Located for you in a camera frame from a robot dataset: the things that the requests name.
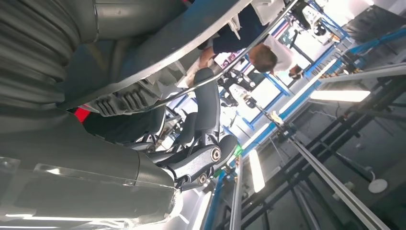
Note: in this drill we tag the white round ceiling disc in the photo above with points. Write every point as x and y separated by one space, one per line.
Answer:
377 186

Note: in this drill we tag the person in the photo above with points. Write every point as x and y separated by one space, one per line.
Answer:
279 52
241 28

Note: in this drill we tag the blue steel beam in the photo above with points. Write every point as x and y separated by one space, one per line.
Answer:
272 127

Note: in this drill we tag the aluminium rail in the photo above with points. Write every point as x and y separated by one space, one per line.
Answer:
364 74
333 184

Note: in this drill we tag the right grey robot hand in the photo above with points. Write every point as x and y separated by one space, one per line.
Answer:
79 177

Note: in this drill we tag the long ceiling light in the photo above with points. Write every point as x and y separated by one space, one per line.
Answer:
201 212
339 96
257 171

